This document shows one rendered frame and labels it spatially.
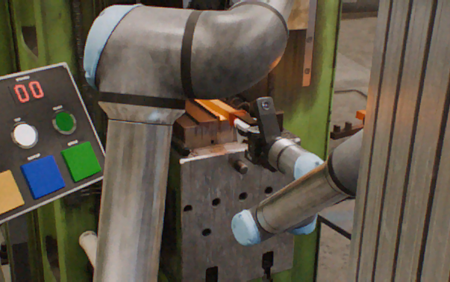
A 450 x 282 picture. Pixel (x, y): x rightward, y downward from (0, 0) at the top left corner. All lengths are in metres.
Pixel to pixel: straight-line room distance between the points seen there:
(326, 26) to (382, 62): 1.48
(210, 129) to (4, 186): 0.62
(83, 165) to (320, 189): 0.55
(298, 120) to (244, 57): 1.25
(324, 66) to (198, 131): 0.54
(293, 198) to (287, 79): 0.81
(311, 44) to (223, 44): 1.21
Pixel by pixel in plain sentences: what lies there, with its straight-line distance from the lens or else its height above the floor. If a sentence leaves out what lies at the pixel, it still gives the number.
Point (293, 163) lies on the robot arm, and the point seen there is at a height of 1.02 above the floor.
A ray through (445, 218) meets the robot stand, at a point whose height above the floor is 1.41.
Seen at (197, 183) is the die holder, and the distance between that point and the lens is 1.67.
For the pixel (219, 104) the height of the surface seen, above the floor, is 1.02.
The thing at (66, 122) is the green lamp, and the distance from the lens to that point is 1.42.
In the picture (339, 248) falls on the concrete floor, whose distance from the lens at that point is 3.01.
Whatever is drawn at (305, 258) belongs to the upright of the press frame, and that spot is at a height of 0.32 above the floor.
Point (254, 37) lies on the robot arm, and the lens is 0.78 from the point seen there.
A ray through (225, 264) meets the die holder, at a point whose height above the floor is 0.55.
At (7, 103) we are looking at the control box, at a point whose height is 1.15.
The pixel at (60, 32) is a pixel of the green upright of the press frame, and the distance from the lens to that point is 1.63.
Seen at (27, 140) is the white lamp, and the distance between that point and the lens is 1.36.
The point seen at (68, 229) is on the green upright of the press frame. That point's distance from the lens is 1.83.
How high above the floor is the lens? 1.59
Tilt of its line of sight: 23 degrees down
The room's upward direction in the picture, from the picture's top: 1 degrees clockwise
